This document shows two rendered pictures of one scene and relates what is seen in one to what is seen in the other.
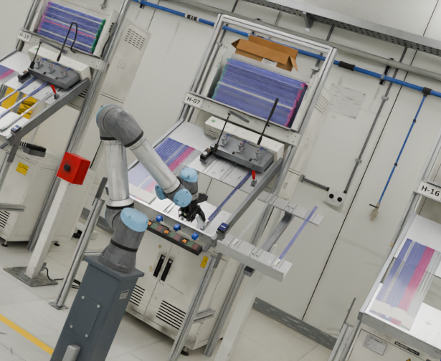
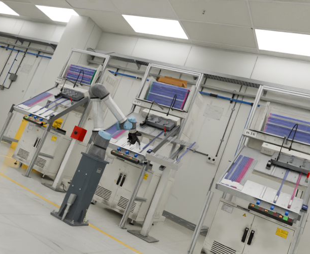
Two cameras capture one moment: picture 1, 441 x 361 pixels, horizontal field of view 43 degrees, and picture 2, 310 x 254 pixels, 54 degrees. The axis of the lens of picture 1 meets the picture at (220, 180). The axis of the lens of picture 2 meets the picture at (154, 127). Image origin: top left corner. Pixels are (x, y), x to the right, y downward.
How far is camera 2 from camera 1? 0.71 m
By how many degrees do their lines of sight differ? 13
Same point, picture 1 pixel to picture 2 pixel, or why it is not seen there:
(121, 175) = (99, 115)
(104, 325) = (88, 184)
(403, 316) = (237, 185)
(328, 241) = (208, 182)
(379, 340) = (229, 205)
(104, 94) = not seen: hidden behind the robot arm
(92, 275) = (84, 160)
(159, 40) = (123, 89)
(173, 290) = (126, 190)
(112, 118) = (95, 86)
